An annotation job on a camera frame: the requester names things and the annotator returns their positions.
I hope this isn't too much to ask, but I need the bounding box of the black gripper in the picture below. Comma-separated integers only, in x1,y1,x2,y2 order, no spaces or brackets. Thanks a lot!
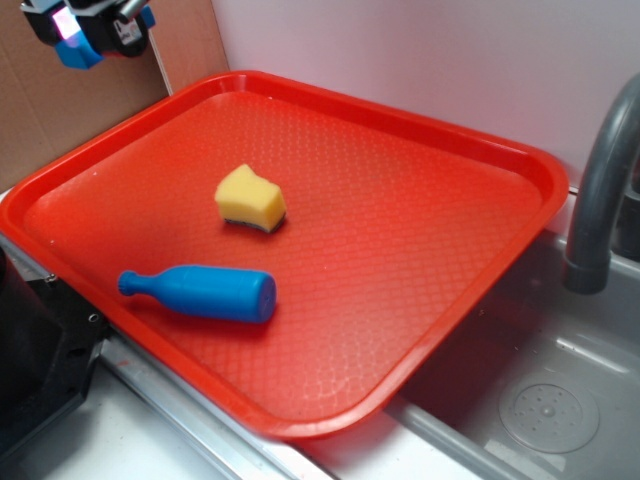
20,0,155,58

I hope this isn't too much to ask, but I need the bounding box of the blue rectangular block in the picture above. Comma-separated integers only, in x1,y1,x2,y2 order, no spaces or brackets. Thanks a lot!
54,33,104,70

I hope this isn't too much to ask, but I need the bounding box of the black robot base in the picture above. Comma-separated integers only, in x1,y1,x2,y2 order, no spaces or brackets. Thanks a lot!
1,253,106,460

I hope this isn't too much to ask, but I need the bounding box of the brown cardboard panel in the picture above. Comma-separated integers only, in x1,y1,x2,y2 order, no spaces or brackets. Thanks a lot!
1,1,228,190

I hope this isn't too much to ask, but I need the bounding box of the yellow sponge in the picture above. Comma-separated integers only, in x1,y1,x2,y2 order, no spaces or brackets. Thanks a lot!
214,164,287,233

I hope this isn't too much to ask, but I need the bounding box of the blue plastic bottle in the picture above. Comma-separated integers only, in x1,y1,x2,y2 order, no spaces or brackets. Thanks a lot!
118,265,277,324

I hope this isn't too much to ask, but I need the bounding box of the red plastic tray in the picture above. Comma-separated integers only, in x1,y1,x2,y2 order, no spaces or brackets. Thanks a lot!
1,72,569,440

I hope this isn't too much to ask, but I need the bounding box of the grey faucet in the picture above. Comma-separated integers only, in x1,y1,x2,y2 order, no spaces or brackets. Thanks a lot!
563,76,639,295

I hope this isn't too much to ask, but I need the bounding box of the grey sink basin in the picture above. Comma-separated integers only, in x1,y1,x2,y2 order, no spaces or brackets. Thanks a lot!
303,235,639,479

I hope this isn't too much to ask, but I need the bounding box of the sink drain cover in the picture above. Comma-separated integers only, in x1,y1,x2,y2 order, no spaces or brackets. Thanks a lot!
498,372,600,454

